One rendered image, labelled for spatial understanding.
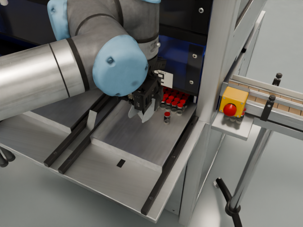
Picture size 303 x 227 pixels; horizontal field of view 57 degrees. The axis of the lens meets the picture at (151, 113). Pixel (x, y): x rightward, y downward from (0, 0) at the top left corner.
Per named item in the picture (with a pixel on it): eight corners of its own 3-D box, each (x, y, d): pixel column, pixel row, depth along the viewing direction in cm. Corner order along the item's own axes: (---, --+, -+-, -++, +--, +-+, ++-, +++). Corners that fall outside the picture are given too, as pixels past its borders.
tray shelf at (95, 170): (65, 63, 129) (64, 60, 127) (212, 112, 106) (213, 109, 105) (-23, 134, 99) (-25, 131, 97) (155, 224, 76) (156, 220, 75)
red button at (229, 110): (224, 108, 92) (227, 99, 89) (236, 111, 91) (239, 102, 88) (221, 115, 89) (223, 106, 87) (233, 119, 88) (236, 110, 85)
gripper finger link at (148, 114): (135, 132, 71) (134, 105, 64) (146, 117, 74) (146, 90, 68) (147, 136, 70) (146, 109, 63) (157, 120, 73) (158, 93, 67)
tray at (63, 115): (73, 63, 126) (71, 56, 123) (123, 79, 118) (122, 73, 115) (16, 110, 105) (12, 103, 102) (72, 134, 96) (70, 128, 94)
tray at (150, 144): (140, 85, 115) (140, 78, 113) (200, 105, 107) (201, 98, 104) (91, 143, 94) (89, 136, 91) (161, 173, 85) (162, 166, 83)
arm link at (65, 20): (56, 20, 39) (130, 6, 42) (41, -9, 46) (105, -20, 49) (68, 67, 44) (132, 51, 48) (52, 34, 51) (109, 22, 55)
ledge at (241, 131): (222, 104, 110) (222, 101, 108) (255, 115, 105) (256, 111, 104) (210, 128, 101) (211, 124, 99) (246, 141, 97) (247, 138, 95)
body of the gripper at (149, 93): (116, 104, 64) (111, 60, 56) (134, 83, 70) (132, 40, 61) (146, 115, 62) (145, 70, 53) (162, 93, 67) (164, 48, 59)
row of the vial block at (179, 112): (140, 98, 109) (140, 89, 106) (183, 113, 103) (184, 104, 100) (137, 101, 108) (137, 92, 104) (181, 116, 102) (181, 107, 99)
